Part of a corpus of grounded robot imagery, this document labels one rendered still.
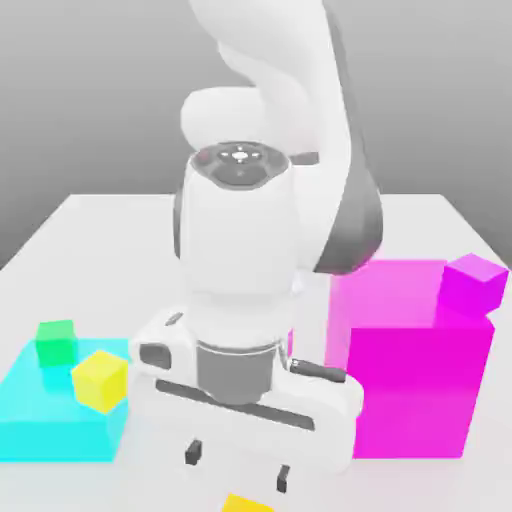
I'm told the small orange cube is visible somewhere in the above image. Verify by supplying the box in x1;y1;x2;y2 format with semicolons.
220;492;278;512

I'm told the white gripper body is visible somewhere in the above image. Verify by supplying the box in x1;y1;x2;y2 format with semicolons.
126;369;366;476

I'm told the small purple cube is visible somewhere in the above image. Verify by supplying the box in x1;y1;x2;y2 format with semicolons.
435;252;510;318

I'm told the small green cube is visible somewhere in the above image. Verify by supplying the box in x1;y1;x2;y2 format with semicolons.
34;319;78;369

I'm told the large cyan box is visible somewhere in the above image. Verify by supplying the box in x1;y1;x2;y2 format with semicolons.
0;338;132;464

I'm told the large magenta box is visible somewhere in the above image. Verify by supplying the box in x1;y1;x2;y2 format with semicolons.
286;258;498;460

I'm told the small yellow cube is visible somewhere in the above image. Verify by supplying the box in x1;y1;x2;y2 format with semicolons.
71;349;130;416

